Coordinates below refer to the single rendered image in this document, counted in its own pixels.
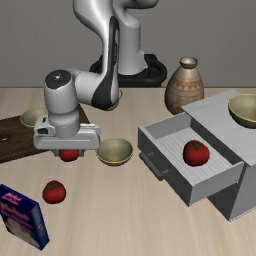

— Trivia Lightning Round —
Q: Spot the blue carton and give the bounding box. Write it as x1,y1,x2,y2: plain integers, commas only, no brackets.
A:
0,183,50,251

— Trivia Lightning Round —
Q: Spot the grey cabinet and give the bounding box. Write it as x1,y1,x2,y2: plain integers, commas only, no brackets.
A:
181,89,256,222

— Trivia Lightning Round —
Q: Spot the red tomato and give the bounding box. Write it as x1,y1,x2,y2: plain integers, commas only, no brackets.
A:
58,149,80,163
42,180,67,205
182,139,211,167

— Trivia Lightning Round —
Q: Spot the cream porcelain bowl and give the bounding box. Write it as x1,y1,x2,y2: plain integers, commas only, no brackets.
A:
19,105,50,129
227,93,256,130
95,136,134,167

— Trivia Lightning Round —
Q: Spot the brown patterned ceramic vase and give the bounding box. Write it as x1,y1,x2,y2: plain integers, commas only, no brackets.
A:
164,56,205,115

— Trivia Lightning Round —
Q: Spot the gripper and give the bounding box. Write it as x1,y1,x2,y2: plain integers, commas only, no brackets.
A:
32,114,102,158

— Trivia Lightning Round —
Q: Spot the brown wooden cutting board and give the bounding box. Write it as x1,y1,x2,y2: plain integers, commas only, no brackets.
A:
0,104,91,164

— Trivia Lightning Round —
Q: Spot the grey open drawer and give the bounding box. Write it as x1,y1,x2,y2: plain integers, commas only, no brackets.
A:
137,112,246,208

